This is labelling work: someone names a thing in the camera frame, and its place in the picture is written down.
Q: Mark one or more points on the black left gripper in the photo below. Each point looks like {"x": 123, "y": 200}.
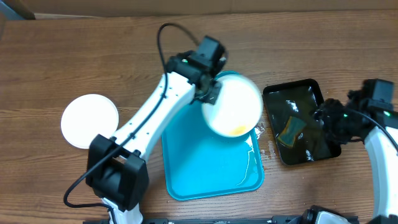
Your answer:
{"x": 216, "y": 88}

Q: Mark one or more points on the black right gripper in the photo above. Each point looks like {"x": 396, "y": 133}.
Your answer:
{"x": 326, "y": 115}

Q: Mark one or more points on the white plate blue rim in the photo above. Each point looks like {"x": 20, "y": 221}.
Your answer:
{"x": 237, "y": 109}

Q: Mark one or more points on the green yellow sponge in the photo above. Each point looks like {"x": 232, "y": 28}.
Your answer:
{"x": 293, "y": 128}

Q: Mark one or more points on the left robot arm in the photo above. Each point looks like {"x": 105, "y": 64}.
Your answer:
{"x": 117, "y": 165}

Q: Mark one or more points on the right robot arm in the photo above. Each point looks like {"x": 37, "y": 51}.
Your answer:
{"x": 369, "y": 117}

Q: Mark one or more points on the black rectangular tray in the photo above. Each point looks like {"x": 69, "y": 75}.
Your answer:
{"x": 299, "y": 99}

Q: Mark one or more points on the teal plastic tray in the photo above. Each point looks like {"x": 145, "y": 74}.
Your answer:
{"x": 199, "y": 163}

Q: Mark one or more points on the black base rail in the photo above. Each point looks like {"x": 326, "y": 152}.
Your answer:
{"x": 307, "y": 217}

